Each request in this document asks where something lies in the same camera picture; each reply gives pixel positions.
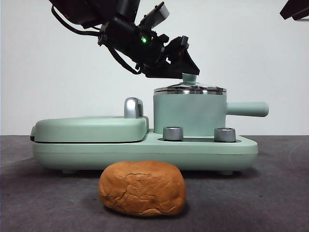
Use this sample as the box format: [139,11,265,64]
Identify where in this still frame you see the silver control knob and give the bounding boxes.
[163,126,183,141]
[213,127,237,143]

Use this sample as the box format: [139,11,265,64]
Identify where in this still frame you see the mint green steamer pot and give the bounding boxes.
[153,93,269,138]

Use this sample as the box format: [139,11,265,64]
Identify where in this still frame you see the glass lid with green knob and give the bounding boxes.
[153,73,228,96]

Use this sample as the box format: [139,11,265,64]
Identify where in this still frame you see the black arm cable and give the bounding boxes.
[106,45,142,75]
[51,4,103,37]

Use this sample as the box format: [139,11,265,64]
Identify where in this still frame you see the brown potato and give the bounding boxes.
[98,160,187,217]

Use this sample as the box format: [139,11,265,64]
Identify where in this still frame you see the mint green breakfast maker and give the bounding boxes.
[31,115,259,176]

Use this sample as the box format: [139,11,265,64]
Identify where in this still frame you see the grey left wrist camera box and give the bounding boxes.
[139,1,170,28]

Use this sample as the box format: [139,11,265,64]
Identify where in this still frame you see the silver cover handle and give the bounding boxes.
[124,97,145,119]

